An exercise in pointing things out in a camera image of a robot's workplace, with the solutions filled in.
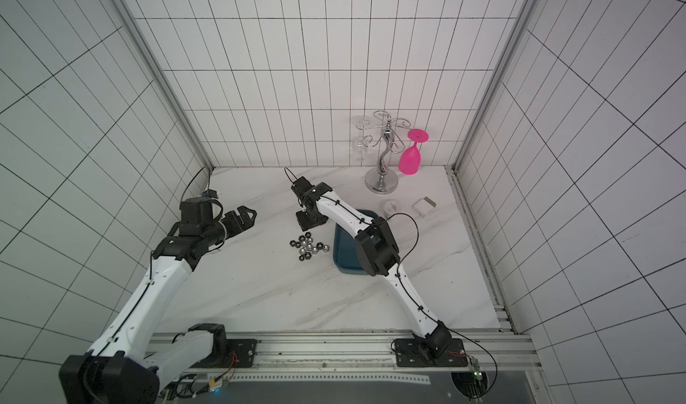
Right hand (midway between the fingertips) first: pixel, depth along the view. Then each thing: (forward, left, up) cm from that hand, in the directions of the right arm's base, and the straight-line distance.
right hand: (298, 227), depth 97 cm
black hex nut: (-2, -4, -2) cm, 4 cm away
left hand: (-9, +13, +16) cm, 22 cm away
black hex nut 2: (-5, +2, -2) cm, 6 cm away
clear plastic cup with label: (+9, -34, +2) cm, 35 cm away
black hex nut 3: (-11, -3, -2) cm, 11 cm away
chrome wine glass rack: (+27, -32, -1) cm, 42 cm away
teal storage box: (-10, -19, 0) cm, 21 cm away
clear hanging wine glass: (+33, -22, +11) cm, 41 cm away
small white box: (+14, -49, -2) cm, 51 cm away
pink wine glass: (+22, -41, +16) cm, 49 cm away
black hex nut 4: (-6, -9, -2) cm, 11 cm away
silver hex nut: (-9, -3, -1) cm, 9 cm away
